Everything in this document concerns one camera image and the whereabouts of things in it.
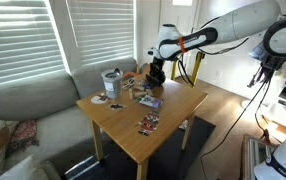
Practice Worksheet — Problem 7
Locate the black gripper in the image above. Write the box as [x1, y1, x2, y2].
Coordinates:
[148, 57, 167, 81]

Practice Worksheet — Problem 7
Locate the silver metal cup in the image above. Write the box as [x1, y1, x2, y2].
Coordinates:
[100, 67, 124, 100]

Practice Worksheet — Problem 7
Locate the black soft bowl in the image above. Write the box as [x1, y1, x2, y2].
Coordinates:
[144, 73, 167, 86]

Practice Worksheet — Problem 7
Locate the orange octopus plush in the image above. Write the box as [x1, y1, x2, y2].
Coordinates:
[121, 62, 152, 80]

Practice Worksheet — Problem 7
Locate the white ribbed object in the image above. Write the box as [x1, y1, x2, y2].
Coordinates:
[121, 78, 137, 91]

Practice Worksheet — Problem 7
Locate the blue snack packet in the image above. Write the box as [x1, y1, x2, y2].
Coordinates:
[138, 94, 164, 110]

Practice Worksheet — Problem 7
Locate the yellow tripod stand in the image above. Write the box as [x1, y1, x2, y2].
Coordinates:
[170, 50, 207, 89]

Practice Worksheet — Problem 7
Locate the small black sticker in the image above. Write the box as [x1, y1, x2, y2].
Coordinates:
[109, 103, 125, 111]

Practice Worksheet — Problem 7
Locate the small white floor item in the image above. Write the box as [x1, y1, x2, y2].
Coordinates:
[178, 119, 189, 131]

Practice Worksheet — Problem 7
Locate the light wooden table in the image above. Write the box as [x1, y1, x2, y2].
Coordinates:
[75, 71, 209, 180]

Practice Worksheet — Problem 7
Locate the white window blind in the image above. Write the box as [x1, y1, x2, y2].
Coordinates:
[65, 0, 136, 66]
[0, 0, 66, 90]

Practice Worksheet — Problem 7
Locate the dark blue rug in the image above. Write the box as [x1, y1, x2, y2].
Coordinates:
[64, 114, 217, 180]

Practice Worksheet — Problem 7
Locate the metal framed glass table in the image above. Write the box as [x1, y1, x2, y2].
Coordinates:
[240, 133, 280, 180]

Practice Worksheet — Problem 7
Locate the gray fabric sofa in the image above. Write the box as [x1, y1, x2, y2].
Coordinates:
[0, 57, 138, 176]

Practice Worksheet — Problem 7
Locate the red patterned pillow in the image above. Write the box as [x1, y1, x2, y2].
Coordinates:
[7, 119, 40, 155]

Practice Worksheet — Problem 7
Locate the white leather sofa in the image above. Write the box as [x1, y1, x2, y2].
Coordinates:
[0, 154, 63, 180]

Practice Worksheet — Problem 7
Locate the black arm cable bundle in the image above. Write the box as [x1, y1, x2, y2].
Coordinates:
[175, 35, 251, 89]

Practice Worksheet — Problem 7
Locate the orange cable strap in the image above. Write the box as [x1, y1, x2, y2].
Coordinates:
[177, 35, 187, 54]

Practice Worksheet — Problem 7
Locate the black floor cable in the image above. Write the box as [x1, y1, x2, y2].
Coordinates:
[199, 70, 279, 180]

